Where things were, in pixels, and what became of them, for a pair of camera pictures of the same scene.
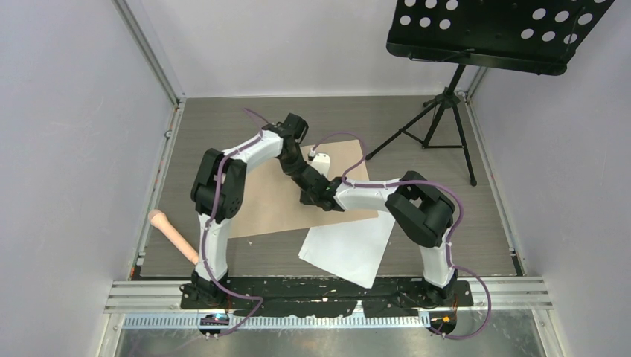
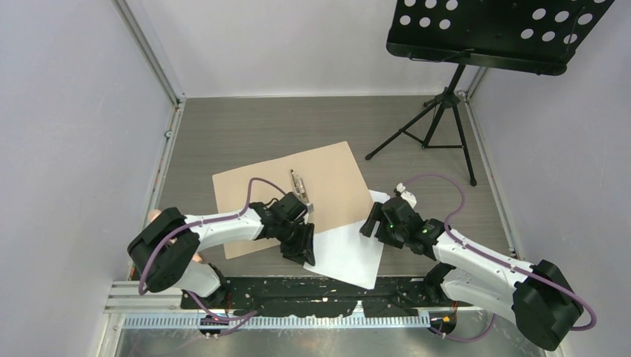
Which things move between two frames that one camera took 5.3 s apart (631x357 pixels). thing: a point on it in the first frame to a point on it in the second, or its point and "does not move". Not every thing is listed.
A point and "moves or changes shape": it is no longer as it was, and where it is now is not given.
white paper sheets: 351,250 does not move
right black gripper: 307,198 to 377,214
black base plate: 310,296 does not move
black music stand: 535,36 does not move
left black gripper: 290,169 to 302,251
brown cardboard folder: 271,198 moves or changes shape
